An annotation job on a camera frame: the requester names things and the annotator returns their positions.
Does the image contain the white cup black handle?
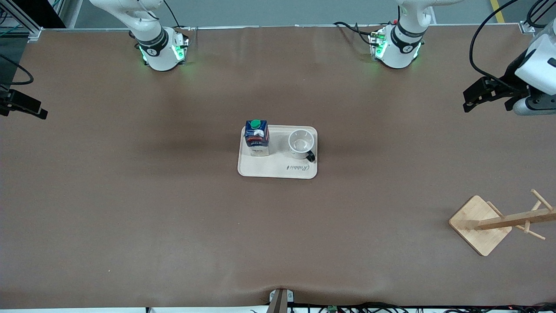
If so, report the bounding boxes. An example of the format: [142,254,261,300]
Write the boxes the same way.
[288,129,317,163]

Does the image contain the blue milk carton green cap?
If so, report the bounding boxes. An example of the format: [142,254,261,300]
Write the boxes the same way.
[244,119,270,157]

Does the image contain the wooden cup rack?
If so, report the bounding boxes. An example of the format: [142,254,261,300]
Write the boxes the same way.
[448,189,556,256]

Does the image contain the cream plastic tray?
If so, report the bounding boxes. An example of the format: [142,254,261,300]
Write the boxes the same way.
[238,125,318,179]

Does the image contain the metal table clamp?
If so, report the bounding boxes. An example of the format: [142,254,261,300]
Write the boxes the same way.
[269,288,295,313]

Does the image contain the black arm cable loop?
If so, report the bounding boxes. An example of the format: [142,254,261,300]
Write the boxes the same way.
[526,0,556,29]

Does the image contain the aluminium frame post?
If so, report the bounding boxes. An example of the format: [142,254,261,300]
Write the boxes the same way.
[0,0,44,35]

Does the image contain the black base cable bundle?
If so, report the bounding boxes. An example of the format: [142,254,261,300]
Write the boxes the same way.
[333,21,379,47]

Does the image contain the thin black base cable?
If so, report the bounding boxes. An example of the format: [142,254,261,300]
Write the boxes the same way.
[162,0,192,32]

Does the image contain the black cables along table edge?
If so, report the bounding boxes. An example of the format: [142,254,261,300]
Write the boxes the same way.
[251,302,556,313]

